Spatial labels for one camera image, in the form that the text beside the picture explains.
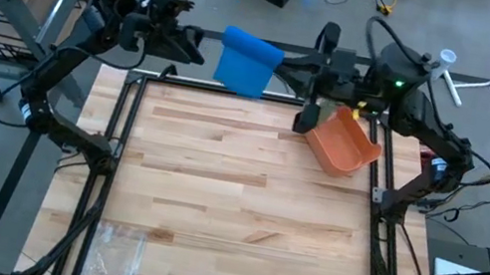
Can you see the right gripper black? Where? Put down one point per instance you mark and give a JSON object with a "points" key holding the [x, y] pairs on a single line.
{"points": [[339, 88]]}

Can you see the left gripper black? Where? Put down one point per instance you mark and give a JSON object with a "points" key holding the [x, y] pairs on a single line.
{"points": [[152, 32]]}

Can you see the blue elastic bandage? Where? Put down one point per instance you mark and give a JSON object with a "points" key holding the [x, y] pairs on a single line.
{"points": [[245, 64]]}

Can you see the clear plastic zip bag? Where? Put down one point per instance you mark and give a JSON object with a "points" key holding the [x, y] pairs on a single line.
{"points": [[115, 254]]}

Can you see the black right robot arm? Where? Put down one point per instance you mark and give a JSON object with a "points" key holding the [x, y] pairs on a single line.
{"points": [[404, 67]]}

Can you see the orange plastic bin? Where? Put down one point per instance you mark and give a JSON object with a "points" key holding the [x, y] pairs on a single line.
{"points": [[344, 147]]}

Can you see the white lamp stand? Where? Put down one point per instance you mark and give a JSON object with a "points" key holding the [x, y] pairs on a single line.
{"points": [[451, 88]]}

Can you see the grey box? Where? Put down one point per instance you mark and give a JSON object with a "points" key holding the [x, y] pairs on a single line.
{"points": [[452, 252]]}

